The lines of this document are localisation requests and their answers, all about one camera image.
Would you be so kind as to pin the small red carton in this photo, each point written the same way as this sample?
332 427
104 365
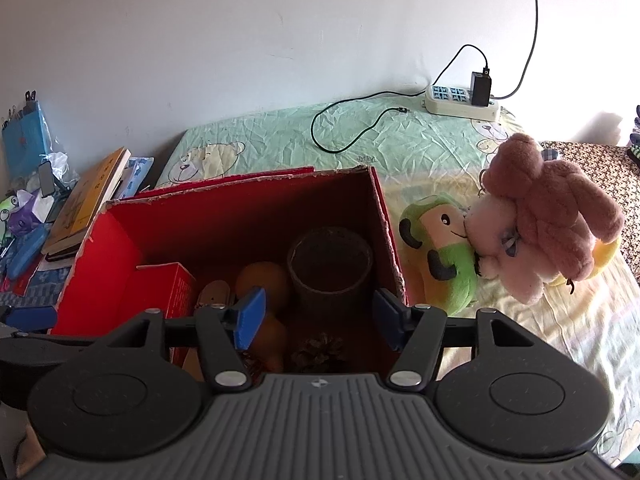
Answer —
160 290

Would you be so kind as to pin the brown pinecone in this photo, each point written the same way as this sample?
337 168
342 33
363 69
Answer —
252 364
320 355

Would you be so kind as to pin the black phone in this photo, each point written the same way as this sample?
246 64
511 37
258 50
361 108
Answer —
46 177

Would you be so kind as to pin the beige fabric toy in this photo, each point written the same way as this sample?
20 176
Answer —
215 292

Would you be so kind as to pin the printed packing tape roll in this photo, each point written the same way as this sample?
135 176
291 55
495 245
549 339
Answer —
330 300

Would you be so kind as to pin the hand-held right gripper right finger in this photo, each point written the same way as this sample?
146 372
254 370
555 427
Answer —
387 317

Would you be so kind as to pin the brown patterned blanket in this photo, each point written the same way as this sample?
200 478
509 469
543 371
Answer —
610 170

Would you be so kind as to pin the bear printed bed sheet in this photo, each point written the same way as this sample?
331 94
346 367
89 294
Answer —
300 135

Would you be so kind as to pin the blue patterned cloth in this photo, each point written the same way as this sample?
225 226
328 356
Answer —
45 282

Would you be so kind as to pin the black charger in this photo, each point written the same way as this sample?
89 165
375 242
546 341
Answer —
480 87

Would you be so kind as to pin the blue plastic pouch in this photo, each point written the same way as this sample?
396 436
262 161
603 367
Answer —
22 135

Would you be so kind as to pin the green avocado plush toy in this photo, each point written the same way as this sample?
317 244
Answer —
450 285

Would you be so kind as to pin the striped fabric item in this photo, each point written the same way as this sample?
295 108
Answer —
635 135

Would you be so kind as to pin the pink brown plush doll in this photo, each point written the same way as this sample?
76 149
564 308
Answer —
550 200

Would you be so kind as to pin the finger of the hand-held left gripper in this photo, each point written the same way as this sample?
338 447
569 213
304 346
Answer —
30 317
15 382

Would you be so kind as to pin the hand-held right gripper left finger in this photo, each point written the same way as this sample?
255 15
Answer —
252 317

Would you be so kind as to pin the red cardboard box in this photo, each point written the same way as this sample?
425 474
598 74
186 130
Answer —
225 220

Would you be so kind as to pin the purple tissue box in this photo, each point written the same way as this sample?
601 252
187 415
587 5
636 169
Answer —
27 217

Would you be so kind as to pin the white power strip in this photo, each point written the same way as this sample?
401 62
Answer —
450 107

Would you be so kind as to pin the yellow book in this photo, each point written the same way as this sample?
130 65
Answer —
85 200

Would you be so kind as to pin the green frog toy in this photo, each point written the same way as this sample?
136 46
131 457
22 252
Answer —
7 215

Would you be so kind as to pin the blue white plastic packet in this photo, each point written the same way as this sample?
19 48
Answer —
135 177

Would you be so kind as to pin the blue pencil case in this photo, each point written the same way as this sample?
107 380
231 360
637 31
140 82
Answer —
25 252

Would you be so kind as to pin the yellow plush toy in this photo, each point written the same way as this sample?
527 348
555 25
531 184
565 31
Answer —
605 255

